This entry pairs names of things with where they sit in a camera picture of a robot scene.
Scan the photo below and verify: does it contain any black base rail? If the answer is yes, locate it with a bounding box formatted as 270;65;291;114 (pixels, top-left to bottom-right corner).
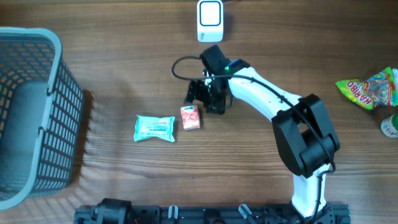
73;197;351;224

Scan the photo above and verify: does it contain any teal wet wipes pack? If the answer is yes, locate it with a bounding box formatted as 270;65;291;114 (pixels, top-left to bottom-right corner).
133;115;175;142

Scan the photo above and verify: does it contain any small red tissue pack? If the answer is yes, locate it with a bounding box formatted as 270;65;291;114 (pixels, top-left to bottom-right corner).
180;105;200;130

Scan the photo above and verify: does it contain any white cardboard box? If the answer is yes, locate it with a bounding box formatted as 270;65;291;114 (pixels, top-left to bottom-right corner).
392;68;398;88

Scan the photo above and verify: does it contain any grey plastic basket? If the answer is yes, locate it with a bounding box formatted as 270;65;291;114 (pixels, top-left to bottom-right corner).
1;27;84;210

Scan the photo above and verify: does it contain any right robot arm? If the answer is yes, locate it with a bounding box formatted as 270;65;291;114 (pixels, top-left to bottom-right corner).
185;45;340;222

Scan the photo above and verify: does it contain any green lid jar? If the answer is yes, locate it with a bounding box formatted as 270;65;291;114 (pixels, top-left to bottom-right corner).
381;113;397;138

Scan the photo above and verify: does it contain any Haribo gummy candy bag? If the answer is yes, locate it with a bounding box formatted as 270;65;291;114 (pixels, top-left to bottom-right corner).
335;67;397;110

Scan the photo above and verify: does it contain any white barcode scanner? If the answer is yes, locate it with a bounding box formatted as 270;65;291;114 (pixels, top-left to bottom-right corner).
197;0;224;43

